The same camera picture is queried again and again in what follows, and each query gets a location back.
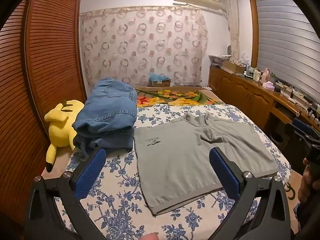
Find beige tied curtain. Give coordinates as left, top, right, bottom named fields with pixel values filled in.
left=223, top=0, right=242, bottom=62

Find white power strip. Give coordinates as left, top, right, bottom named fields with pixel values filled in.
left=282, top=87, right=304, bottom=100

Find yellow plush toy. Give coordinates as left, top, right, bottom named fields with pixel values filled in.
left=44, top=99, right=85, bottom=173

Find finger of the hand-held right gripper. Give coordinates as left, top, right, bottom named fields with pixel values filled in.
left=292, top=118, right=316, bottom=140

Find grey window blind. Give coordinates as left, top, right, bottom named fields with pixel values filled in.
left=252, top=0, right=320, bottom=105

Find grey pants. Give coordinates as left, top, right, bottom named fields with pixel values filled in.
left=134, top=112, right=280, bottom=217

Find person's right hand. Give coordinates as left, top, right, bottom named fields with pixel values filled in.
left=298, top=158, right=313, bottom=203

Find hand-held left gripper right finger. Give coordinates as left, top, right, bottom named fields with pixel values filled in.
left=209, top=147, right=293, bottom=240

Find wooden louvered wardrobe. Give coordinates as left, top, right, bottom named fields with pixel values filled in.
left=0, top=0, right=87, bottom=225

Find open flat cardboard box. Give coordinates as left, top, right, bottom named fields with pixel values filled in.
left=222, top=60, right=247, bottom=74

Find stack of papers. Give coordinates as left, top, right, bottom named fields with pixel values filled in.
left=209, top=54, right=233, bottom=67

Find row of toiletry bottles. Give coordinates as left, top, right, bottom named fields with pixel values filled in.
left=244, top=64, right=262, bottom=82

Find colourful flower blanket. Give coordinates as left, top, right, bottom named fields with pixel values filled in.
left=41, top=86, right=299, bottom=203

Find dark blue denim jeans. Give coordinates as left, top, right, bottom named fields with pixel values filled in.
left=74, top=126, right=134, bottom=155

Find blue floral quilt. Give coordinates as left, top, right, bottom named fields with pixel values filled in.
left=54, top=104, right=292, bottom=240

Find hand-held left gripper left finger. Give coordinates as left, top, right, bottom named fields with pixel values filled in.
left=25, top=147, right=108, bottom=240

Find light blue denim jeans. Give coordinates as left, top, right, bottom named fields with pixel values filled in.
left=72, top=77, right=138, bottom=139

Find sheer circle-patterned curtain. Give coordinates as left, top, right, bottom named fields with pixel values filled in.
left=79, top=6, right=209, bottom=88

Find wooden cabinet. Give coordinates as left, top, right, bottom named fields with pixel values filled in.
left=208, top=66, right=320, bottom=130

